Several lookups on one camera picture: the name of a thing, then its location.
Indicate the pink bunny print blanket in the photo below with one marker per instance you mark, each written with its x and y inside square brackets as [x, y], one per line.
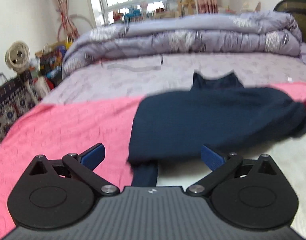
[55, 130]

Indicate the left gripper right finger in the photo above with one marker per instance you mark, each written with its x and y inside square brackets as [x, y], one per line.
[222, 167]

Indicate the white and navy zip jacket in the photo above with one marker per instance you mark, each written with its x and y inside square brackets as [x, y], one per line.
[257, 202]

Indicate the purple bed sheet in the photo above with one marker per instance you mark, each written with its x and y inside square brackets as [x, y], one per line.
[154, 74]

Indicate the purple folded quilt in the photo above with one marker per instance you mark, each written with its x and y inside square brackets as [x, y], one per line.
[252, 32]

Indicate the white desk fan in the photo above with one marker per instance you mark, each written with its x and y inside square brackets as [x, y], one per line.
[17, 56]

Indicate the dark olive headboard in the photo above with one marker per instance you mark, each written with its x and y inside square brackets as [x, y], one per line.
[297, 8]

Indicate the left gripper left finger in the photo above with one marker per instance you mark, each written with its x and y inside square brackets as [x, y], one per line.
[81, 166]

